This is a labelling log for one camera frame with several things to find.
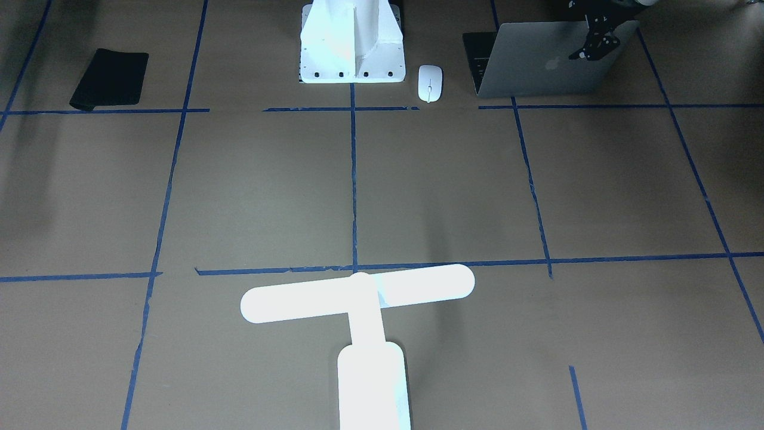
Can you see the blue tape line centre column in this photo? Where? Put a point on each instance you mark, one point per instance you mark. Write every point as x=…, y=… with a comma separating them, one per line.
x=354, y=178

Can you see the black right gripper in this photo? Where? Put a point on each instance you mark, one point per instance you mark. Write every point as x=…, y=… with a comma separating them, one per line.
x=598, y=37

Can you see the black mouse pad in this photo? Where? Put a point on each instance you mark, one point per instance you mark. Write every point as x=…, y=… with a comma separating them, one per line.
x=113, y=78

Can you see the white desk lamp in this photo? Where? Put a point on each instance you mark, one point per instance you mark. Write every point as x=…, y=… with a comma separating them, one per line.
x=371, y=372

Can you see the white computer mouse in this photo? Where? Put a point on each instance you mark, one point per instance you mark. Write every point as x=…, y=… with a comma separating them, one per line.
x=430, y=83

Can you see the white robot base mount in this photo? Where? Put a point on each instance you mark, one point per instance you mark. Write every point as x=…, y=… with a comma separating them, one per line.
x=343, y=42

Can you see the blue tape line far row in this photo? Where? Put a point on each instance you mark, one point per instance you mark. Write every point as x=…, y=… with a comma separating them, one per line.
x=394, y=266

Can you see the grey laptop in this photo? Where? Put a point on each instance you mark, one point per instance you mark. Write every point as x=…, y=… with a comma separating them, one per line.
x=542, y=58

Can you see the blue tape line near base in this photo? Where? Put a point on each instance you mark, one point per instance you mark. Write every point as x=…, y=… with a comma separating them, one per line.
x=399, y=108

